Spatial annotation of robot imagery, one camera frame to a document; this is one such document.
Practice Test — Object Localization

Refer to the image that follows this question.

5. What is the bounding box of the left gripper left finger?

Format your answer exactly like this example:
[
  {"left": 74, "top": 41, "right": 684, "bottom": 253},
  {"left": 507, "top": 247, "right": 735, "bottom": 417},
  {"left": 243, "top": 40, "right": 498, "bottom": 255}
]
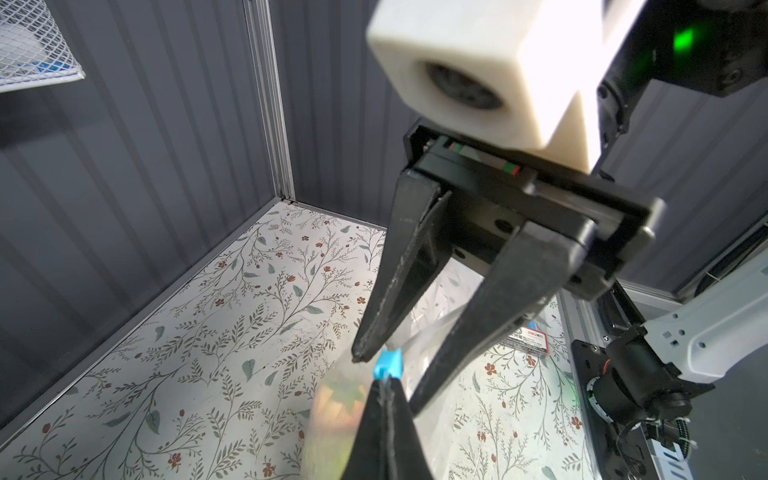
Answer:
[{"left": 342, "top": 380, "right": 389, "bottom": 480}]

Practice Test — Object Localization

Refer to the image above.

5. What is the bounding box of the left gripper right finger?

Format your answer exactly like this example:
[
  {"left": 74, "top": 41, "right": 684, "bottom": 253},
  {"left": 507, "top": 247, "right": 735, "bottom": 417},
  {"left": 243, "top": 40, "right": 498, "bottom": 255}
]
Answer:
[{"left": 386, "top": 377, "right": 432, "bottom": 480}]

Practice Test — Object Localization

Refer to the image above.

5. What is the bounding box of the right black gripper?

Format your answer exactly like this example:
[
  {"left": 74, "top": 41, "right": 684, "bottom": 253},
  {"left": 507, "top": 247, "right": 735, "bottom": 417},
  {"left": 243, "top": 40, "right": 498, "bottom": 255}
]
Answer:
[{"left": 351, "top": 119, "right": 666, "bottom": 415}]

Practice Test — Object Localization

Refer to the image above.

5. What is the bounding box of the clear zip top bag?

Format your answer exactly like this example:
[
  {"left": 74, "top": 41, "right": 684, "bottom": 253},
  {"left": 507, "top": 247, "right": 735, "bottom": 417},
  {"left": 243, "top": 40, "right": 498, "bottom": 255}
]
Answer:
[{"left": 300, "top": 261, "right": 583, "bottom": 479}]

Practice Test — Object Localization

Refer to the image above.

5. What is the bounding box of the pale red toy strawberry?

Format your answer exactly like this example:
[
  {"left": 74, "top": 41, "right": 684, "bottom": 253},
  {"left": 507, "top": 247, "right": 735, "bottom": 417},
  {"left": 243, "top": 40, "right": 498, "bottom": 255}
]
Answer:
[{"left": 311, "top": 380, "right": 367, "bottom": 430}]

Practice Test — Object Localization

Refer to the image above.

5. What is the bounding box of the coloured marker pack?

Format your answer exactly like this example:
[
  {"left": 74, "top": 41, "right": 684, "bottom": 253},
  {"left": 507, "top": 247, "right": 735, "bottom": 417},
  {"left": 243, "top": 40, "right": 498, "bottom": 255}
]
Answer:
[{"left": 501, "top": 327, "right": 550, "bottom": 357}]

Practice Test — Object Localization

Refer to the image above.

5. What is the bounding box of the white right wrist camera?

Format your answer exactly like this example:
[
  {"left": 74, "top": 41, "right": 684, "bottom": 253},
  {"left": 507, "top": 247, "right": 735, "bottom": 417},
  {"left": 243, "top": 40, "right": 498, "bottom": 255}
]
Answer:
[{"left": 366, "top": 1, "right": 643, "bottom": 173}]

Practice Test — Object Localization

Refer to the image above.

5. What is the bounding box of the white wire wall basket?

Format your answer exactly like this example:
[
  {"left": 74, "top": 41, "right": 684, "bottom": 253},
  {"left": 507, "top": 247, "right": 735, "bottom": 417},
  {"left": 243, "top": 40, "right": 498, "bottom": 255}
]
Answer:
[{"left": 1, "top": 0, "right": 86, "bottom": 93}]

